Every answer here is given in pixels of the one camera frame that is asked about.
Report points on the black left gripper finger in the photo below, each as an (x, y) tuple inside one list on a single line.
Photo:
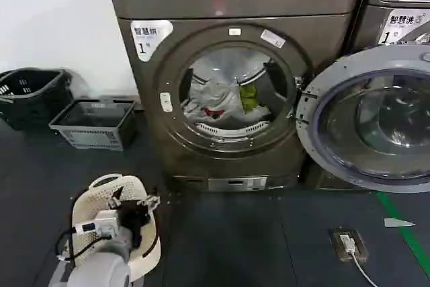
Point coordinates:
[(115, 202), (149, 203)]

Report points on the floor socket box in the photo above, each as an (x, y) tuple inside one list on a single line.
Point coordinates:
[(361, 250)]

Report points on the grey cloth in drum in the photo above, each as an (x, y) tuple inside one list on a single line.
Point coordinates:
[(211, 93)]

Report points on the black plastic laundry basket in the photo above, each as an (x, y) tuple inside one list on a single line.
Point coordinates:
[(30, 99)]

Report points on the grey plastic crate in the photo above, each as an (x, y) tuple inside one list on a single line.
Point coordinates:
[(94, 129)]

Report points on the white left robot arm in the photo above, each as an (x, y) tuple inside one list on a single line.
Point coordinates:
[(97, 267)]

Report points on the green cloth in drum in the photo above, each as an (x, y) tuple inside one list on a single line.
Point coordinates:
[(248, 97)]

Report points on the white dryer number label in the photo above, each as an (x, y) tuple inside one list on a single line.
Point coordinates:
[(148, 40)]

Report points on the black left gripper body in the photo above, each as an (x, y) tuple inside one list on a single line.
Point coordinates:
[(133, 216)]

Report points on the white arrow floor sticker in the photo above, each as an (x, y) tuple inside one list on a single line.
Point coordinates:
[(396, 222)]

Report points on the red garment in drum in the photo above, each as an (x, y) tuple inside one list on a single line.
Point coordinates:
[(213, 112)]

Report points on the green floor tape strip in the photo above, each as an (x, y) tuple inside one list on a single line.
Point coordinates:
[(403, 230)]

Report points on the cream perforated laundry basket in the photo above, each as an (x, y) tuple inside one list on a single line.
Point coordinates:
[(100, 196)]

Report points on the round glass dryer door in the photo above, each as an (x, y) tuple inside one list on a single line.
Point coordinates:
[(369, 125)]

